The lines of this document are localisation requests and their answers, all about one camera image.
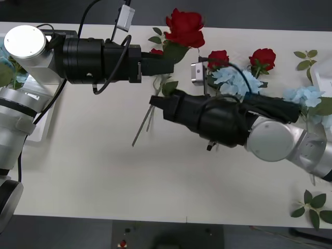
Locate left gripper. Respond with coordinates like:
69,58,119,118
103,40,175,84

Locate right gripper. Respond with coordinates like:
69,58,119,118
149,89,209,133

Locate pale blue artificial flower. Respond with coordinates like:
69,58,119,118
282,85,332,129
0,43,28,90
210,67,269,101

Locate green leaf twig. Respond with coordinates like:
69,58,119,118
147,27,171,45
294,49,319,82
290,189,332,231

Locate black stand leg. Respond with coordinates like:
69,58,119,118
289,227,332,244

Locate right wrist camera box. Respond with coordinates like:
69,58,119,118
190,61,208,86

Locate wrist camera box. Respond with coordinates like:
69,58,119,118
190,61,208,86
115,5,136,31

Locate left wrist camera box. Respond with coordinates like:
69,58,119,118
115,5,136,31

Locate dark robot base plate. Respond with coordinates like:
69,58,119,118
111,225,225,249

